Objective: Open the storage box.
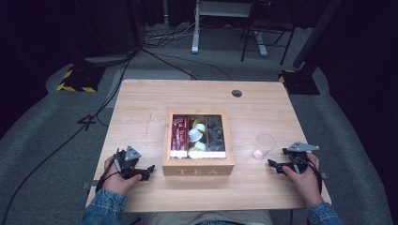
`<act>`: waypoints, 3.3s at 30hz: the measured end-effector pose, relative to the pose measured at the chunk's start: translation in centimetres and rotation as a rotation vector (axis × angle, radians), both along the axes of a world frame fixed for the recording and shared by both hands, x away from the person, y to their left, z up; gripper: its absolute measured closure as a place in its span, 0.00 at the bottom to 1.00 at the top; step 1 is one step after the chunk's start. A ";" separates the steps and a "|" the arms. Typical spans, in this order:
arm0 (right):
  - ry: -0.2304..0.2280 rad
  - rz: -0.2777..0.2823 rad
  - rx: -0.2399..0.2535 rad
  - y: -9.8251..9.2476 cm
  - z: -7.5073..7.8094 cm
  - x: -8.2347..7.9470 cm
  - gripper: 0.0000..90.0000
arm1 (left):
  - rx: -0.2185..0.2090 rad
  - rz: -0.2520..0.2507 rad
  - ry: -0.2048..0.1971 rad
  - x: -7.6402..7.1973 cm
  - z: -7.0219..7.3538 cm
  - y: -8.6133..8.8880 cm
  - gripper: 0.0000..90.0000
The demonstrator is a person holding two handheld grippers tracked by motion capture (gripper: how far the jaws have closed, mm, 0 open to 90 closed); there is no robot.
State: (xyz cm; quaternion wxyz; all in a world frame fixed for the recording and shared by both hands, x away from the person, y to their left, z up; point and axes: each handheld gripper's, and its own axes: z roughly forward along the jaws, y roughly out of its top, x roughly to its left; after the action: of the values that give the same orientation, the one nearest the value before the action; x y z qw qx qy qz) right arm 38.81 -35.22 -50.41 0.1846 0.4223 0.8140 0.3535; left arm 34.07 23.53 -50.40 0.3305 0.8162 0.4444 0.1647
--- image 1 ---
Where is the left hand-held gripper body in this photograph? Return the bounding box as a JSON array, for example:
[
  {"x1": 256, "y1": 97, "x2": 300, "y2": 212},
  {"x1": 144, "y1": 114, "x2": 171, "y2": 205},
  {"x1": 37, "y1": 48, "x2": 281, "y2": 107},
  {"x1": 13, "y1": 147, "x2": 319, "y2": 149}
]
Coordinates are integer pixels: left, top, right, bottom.
[{"x1": 114, "y1": 145, "x2": 144, "y2": 181}]

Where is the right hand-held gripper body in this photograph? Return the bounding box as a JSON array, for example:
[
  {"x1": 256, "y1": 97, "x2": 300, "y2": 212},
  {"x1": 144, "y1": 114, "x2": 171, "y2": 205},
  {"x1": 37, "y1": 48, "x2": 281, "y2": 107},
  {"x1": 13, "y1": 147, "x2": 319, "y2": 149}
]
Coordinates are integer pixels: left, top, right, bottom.
[{"x1": 282, "y1": 142, "x2": 320, "y2": 174}]

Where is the wooden tea box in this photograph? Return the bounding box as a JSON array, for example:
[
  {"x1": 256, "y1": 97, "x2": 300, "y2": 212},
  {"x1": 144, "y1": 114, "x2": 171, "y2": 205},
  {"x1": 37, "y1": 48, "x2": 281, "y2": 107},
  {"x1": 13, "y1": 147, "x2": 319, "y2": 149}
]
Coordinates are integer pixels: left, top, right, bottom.
[{"x1": 161, "y1": 108, "x2": 236, "y2": 177}]

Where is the person's left hand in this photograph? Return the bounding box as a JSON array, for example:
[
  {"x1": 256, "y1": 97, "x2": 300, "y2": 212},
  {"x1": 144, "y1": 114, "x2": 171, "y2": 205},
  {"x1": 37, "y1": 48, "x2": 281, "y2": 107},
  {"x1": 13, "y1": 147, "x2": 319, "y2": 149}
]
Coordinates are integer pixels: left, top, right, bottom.
[{"x1": 101, "y1": 157, "x2": 143, "y2": 196}]

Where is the person's right hand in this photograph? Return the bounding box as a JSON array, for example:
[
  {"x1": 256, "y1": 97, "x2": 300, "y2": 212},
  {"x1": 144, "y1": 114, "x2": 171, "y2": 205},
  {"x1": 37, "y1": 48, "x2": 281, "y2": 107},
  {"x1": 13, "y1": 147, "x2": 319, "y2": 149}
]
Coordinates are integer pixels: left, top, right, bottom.
[{"x1": 281, "y1": 152, "x2": 324, "y2": 207}]

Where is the clear glass cup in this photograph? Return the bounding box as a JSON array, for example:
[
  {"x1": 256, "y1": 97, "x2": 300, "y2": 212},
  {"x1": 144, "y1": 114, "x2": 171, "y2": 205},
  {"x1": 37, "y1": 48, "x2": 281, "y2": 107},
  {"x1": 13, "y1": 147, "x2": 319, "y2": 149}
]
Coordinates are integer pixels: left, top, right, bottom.
[{"x1": 252, "y1": 133, "x2": 277, "y2": 160}]

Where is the red stick packet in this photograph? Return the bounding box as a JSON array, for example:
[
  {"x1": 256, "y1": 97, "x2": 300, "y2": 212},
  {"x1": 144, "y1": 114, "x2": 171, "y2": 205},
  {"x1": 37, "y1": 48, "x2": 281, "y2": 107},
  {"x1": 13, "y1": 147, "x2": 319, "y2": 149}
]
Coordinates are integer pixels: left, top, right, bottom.
[
  {"x1": 178, "y1": 116, "x2": 189, "y2": 152},
  {"x1": 171, "y1": 115, "x2": 181, "y2": 152}
]

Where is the pile of dark sachets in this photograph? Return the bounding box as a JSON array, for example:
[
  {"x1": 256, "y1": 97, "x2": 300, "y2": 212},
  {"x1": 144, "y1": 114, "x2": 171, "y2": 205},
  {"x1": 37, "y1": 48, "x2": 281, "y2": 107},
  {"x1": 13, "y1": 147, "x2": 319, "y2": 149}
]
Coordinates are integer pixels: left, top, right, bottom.
[{"x1": 207, "y1": 115, "x2": 226, "y2": 153}]

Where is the person's lap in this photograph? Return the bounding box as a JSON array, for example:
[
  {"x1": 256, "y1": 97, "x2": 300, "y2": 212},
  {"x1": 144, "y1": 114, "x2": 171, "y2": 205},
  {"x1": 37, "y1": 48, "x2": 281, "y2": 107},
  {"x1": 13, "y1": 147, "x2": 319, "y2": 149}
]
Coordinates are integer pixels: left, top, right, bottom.
[{"x1": 145, "y1": 209, "x2": 274, "y2": 225}]

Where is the striped stand base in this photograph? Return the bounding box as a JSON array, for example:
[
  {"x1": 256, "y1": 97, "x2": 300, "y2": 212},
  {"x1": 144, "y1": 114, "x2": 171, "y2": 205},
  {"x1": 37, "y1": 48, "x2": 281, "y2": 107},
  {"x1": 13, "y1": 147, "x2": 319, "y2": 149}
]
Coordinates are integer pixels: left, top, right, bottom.
[
  {"x1": 278, "y1": 68, "x2": 321, "y2": 96},
  {"x1": 56, "y1": 64, "x2": 106, "y2": 93}
]

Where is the black chair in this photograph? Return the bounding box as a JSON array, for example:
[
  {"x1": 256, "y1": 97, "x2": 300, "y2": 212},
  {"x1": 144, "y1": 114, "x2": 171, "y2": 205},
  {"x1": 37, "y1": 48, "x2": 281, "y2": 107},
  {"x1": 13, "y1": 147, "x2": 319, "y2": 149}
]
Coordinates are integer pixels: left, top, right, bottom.
[{"x1": 239, "y1": 0, "x2": 297, "y2": 67}]

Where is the right hand-held gripper cable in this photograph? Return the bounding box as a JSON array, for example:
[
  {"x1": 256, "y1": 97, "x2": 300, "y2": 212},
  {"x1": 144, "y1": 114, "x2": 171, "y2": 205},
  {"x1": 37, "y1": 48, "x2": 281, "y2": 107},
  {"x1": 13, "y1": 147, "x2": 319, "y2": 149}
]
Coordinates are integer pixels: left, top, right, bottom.
[{"x1": 299, "y1": 152, "x2": 324, "y2": 194}]

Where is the long black floor cable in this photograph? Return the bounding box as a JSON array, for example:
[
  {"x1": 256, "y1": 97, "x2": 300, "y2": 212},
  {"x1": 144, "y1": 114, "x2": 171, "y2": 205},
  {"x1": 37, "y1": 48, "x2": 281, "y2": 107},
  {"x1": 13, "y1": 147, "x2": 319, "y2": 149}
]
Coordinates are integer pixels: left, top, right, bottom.
[{"x1": 0, "y1": 51, "x2": 137, "y2": 221}]

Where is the black stand post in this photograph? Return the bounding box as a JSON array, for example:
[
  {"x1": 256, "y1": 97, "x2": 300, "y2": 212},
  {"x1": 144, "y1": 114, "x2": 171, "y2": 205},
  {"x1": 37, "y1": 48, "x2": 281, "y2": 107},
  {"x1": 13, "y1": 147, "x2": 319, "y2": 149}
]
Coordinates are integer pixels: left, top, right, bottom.
[
  {"x1": 124, "y1": 0, "x2": 145, "y2": 51},
  {"x1": 292, "y1": 0, "x2": 343, "y2": 70}
]

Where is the bundle of floor cables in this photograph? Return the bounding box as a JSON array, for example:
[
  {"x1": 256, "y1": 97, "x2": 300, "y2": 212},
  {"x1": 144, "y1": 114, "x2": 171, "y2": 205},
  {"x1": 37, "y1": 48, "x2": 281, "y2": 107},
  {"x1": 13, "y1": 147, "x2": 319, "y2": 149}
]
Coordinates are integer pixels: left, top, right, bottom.
[{"x1": 144, "y1": 18, "x2": 201, "y2": 49}]

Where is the white desk frame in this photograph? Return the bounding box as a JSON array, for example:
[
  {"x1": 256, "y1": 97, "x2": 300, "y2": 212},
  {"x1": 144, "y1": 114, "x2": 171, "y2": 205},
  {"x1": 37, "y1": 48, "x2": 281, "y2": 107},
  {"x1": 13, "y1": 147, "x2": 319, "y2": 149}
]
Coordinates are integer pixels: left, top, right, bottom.
[{"x1": 191, "y1": 0, "x2": 269, "y2": 57}]

